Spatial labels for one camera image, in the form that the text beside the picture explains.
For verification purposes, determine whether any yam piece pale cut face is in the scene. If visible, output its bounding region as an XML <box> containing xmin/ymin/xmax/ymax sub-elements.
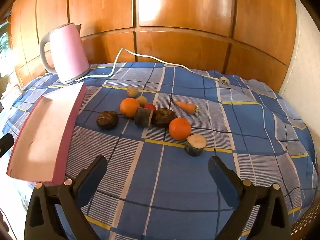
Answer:
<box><xmin>184</xmin><ymin>133</ymin><xmax>207</xmax><ymax>157</ymax></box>

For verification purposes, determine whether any wooden wardrobe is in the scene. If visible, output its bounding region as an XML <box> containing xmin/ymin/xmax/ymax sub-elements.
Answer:
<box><xmin>7</xmin><ymin>0</ymin><xmax>298</xmax><ymax>94</ymax></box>

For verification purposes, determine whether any white power cable with plug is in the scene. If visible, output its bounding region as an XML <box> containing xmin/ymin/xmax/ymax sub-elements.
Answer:
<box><xmin>74</xmin><ymin>47</ymin><xmax>231</xmax><ymax>86</ymax></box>

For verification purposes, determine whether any orange carrot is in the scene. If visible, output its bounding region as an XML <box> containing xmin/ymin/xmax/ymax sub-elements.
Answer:
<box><xmin>174</xmin><ymin>100</ymin><xmax>200</xmax><ymax>115</ymax></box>

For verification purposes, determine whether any orange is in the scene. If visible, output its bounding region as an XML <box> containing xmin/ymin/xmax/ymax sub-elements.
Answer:
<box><xmin>120</xmin><ymin>98</ymin><xmax>140</xmax><ymax>119</ymax></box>
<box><xmin>169</xmin><ymin>117</ymin><xmax>192</xmax><ymax>141</ymax></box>

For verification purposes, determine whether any pink electric kettle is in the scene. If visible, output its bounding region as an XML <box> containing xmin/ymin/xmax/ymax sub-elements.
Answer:
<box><xmin>39</xmin><ymin>23</ymin><xmax>90</xmax><ymax>84</ymax></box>

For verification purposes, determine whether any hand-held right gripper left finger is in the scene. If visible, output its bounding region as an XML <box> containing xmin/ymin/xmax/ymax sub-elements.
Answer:
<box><xmin>24</xmin><ymin>155</ymin><xmax>108</xmax><ymax>240</ymax></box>

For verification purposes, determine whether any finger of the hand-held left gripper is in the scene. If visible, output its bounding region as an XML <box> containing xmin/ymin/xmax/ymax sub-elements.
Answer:
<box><xmin>0</xmin><ymin>133</ymin><xmax>14</xmax><ymax>159</ymax></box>

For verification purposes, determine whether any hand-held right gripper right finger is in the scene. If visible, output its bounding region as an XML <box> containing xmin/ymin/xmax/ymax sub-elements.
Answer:
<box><xmin>208</xmin><ymin>155</ymin><xmax>292</xmax><ymax>240</ymax></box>

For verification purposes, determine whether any woven wicker chair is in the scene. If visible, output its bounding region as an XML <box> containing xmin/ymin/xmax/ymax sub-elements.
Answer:
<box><xmin>290</xmin><ymin>205</ymin><xmax>315</xmax><ymax>238</ymax></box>

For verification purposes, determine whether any pink shallow box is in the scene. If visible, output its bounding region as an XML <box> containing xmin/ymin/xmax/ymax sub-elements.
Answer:
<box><xmin>6</xmin><ymin>82</ymin><xmax>87</xmax><ymax>186</ymax></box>

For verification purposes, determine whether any dark brown water chestnut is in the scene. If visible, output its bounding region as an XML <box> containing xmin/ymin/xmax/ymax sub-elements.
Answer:
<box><xmin>96</xmin><ymin>111</ymin><xmax>119</xmax><ymax>130</ymax></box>
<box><xmin>152</xmin><ymin>108</ymin><xmax>177</xmax><ymax>128</ymax></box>

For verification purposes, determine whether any blue checkered blanket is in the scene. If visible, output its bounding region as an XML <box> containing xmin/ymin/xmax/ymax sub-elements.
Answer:
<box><xmin>4</xmin><ymin>62</ymin><xmax>317</xmax><ymax>240</ymax></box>

